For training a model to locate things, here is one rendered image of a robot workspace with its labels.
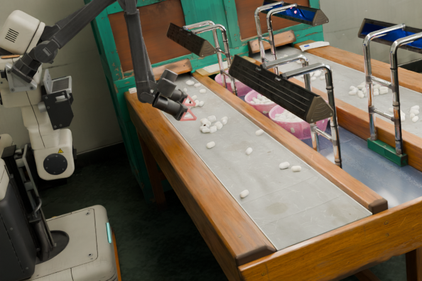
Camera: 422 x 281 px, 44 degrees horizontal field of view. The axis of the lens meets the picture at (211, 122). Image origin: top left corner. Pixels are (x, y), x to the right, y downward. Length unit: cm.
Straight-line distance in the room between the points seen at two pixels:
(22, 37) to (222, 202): 110
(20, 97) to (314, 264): 143
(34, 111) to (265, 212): 119
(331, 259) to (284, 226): 16
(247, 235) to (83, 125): 272
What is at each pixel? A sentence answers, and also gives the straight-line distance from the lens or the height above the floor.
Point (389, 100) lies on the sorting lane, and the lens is 233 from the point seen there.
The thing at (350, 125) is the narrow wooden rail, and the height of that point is 71.
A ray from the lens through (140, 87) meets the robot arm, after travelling 213.
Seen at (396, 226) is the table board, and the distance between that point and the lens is 161.
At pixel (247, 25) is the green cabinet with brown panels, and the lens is 320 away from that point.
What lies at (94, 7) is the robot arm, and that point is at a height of 136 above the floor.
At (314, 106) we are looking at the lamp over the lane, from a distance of 141.
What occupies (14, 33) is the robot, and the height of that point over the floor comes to 132.
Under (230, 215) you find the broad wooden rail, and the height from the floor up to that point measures 76.
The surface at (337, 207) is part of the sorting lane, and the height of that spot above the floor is 74.
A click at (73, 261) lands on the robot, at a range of 253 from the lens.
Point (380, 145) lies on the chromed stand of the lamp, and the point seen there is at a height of 71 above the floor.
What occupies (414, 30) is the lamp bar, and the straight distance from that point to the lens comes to 194.
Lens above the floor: 160
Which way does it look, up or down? 21 degrees down
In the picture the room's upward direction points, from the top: 12 degrees counter-clockwise
